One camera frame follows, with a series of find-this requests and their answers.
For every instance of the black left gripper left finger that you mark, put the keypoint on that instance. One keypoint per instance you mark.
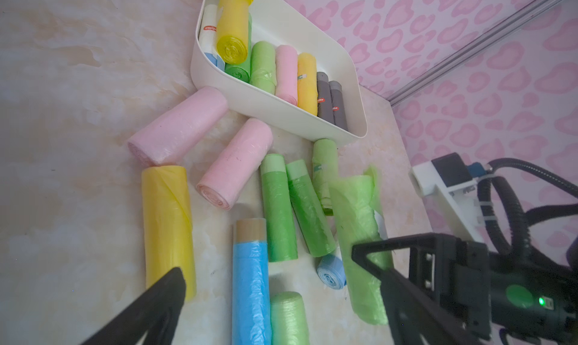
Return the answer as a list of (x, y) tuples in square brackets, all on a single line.
[(152, 318)]

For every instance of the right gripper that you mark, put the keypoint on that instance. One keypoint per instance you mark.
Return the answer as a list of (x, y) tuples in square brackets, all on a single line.
[(530, 300)]

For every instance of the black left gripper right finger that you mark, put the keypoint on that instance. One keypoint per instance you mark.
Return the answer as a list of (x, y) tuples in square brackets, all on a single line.
[(413, 315)]

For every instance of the light green roll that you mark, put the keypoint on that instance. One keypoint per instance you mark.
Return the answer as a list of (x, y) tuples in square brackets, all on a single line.
[(358, 217), (288, 319), (324, 170)]

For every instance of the light green roll front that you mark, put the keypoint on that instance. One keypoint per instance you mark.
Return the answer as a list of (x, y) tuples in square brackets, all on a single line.
[(288, 319)]

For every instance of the grey trash bag roll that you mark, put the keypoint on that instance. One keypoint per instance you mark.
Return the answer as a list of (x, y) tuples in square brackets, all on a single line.
[(338, 105), (325, 106)]

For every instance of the large yellow roll front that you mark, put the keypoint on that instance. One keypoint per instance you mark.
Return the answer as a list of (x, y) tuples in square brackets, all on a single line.
[(307, 94)]

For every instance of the pink roll with white label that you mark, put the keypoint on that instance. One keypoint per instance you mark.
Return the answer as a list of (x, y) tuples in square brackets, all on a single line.
[(286, 73)]

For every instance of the bright green roll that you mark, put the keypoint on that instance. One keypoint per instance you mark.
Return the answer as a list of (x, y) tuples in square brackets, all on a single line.
[(242, 71)]

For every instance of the yellow trash bag roll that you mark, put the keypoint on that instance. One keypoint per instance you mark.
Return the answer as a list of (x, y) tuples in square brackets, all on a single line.
[(168, 240), (232, 30)]

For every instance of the white roll with blue end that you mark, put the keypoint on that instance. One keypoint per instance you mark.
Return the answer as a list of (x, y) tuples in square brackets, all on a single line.
[(331, 270)]

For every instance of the green trash bag roll right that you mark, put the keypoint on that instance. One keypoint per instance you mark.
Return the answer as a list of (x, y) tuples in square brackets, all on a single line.
[(308, 211)]

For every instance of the green trash bag roll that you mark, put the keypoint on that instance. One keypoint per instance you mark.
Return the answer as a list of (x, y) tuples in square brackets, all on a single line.
[(280, 227), (308, 211)]

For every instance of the green trash bag roll left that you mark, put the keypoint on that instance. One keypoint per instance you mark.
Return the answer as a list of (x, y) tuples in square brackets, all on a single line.
[(280, 227)]

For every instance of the blue trash bag roll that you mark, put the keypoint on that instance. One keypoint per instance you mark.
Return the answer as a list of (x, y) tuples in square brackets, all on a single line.
[(251, 317)]

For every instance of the pink trash bag roll right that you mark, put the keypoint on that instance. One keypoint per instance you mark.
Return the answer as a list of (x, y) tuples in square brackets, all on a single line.
[(223, 182)]

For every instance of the pink trash bag roll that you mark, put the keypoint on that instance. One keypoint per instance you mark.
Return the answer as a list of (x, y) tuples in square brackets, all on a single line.
[(223, 182), (172, 135)]

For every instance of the pink trash bag roll left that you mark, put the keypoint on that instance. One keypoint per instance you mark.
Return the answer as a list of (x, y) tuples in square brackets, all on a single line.
[(172, 135)]

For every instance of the white plastic storage box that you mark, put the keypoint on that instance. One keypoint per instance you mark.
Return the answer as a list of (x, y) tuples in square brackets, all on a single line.
[(278, 23)]

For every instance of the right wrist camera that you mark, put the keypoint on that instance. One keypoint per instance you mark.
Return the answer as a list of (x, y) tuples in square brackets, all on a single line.
[(452, 185)]

